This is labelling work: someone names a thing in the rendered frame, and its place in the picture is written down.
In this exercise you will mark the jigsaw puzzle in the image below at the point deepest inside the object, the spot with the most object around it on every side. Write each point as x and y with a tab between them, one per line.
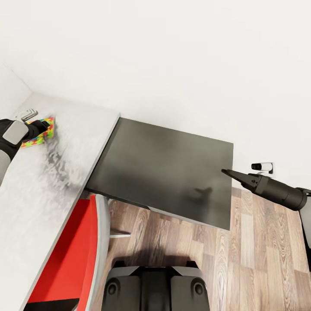
40	138

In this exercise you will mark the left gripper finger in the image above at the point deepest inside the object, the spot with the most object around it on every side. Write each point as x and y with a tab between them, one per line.
46	124

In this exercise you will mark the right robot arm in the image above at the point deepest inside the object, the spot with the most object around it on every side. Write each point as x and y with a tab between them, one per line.
264	185

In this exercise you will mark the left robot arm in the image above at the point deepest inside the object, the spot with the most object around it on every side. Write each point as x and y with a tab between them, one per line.
14	132

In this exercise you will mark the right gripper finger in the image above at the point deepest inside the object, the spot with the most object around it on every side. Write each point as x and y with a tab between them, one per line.
243	185
249	180

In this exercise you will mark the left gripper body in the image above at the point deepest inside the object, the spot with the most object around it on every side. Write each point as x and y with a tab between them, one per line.
37	128

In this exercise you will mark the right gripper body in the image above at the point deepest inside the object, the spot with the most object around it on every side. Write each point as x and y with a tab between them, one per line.
270	189

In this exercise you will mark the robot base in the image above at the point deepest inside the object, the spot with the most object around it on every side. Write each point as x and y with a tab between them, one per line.
155	288

